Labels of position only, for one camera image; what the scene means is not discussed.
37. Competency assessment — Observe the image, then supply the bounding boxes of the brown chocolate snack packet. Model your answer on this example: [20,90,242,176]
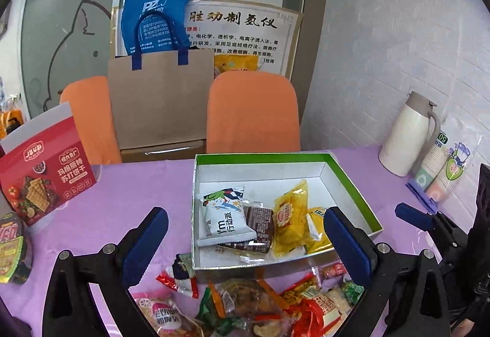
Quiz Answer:
[218,201,275,254]

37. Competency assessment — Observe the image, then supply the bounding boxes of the red cracker box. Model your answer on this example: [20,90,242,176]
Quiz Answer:
[0,102,97,227]

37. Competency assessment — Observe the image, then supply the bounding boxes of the blue tote bag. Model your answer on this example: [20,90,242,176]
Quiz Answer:
[120,0,194,56]

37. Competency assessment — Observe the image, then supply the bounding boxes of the small yellow snack packet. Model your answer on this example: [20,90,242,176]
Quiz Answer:
[304,207,334,254]

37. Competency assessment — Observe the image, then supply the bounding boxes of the white cartoon snack packet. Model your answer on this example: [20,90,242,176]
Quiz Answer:
[197,186,258,248]

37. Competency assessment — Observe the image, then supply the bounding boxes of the large yellow snack packet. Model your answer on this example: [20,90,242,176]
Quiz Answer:
[273,179,311,259]

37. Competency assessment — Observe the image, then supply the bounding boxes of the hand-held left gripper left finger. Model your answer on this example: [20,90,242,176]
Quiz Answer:
[42,207,169,337]

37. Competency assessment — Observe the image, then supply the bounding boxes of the glass panel with cat outline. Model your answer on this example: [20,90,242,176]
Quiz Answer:
[19,0,120,112]

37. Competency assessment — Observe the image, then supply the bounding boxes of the white thermos jug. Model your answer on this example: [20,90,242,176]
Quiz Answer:
[378,91,442,177]

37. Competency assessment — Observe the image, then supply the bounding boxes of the sleeve of paper cups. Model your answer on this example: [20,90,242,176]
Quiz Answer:
[415,130,477,204]

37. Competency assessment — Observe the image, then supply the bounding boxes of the instant noodle bowl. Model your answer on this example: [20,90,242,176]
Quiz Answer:
[0,212,34,285]

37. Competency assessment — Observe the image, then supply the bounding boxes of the navy red white packet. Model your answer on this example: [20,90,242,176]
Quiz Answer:
[173,252,200,298]

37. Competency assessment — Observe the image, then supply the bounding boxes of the white text poster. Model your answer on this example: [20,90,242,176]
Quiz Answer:
[180,0,293,74]

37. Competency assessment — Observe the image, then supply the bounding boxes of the brown paper bag blue handles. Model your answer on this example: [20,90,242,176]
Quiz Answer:
[108,13,215,150]

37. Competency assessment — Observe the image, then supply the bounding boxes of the orange chair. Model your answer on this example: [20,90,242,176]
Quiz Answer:
[59,76,122,165]
[206,70,301,155]

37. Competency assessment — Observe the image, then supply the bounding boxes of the pile of mixed snacks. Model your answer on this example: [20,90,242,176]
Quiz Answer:
[132,251,366,337]

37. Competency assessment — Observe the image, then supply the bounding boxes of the green and white cardboard box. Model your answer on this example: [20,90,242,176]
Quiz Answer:
[190,152,384,273]

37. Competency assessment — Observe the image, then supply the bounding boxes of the brown pastry clear packet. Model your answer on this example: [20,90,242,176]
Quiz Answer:
[209,279,292,322]

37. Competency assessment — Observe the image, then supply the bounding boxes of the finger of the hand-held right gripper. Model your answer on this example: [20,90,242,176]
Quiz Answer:
[395,202,467,246]

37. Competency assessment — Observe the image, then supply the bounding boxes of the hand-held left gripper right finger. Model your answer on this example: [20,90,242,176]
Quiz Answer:
[325,207,449,337]

